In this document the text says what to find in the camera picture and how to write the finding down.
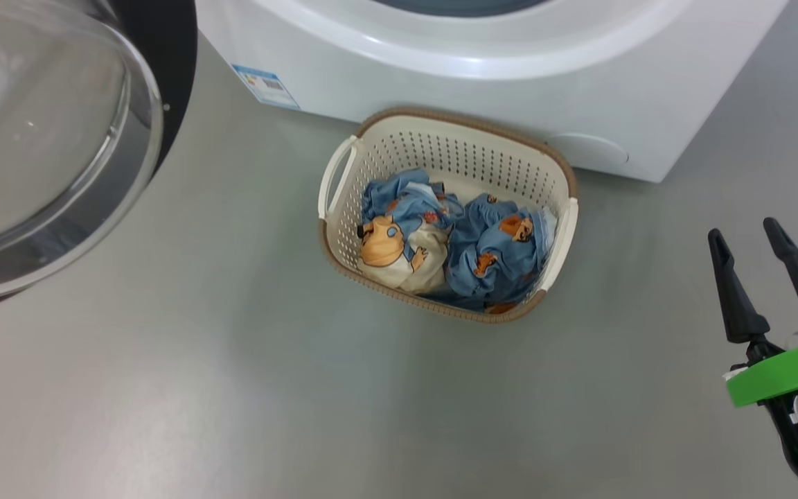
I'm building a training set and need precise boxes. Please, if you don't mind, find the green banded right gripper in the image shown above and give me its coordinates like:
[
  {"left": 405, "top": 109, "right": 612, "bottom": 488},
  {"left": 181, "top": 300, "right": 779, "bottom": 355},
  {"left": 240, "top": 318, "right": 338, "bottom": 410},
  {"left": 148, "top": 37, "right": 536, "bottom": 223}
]
[{"left": 708, "top": 218, "right": 798, "bottom": 408}]

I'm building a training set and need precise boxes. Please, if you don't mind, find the blue cream bear print garment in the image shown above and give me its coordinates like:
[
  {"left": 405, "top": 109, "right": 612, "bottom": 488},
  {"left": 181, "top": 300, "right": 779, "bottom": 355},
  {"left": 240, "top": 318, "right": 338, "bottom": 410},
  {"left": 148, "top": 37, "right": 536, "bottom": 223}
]
[{"left": 357, "top": 168, "right": 466, "bottom": 295}]

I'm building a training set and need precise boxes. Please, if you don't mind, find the black round glass washer door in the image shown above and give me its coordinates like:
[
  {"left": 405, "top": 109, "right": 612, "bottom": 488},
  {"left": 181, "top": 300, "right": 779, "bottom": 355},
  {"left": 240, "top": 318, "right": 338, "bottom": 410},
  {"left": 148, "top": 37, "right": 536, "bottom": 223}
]
[{"left": 0, "top": 0, "right": 198, "bottom": 319}]

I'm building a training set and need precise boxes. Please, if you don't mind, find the cream perforated basket brown rim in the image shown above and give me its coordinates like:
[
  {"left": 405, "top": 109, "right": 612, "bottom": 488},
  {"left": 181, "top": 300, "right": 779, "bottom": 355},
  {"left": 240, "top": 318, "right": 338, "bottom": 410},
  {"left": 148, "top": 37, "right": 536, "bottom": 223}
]
[{"left": 318, "top": 107, "right": 579, "bottom": 324}]

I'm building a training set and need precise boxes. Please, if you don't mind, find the white front-load washing machine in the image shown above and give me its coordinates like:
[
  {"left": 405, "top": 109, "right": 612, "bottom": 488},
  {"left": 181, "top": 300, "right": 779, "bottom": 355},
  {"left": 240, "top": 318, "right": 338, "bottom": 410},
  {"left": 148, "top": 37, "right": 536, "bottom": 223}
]
[{"left": 195, "top": 0, "right": 790, "bottom": 184}]

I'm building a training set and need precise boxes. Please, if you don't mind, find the round white filter cover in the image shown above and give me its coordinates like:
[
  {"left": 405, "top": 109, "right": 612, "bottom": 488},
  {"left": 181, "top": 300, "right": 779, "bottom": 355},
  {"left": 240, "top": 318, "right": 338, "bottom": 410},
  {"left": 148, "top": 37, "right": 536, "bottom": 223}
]
[{"left": 548, "top": 133, "right": 630, "bottom": 167}]

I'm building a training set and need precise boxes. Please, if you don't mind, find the blue energy label sticker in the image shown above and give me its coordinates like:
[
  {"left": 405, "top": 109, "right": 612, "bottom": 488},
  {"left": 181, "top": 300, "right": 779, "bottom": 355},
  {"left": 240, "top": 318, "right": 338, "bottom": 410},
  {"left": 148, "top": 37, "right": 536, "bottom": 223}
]
[{"left": 231, "top": 64, "right": 301, "bottom": 111}]

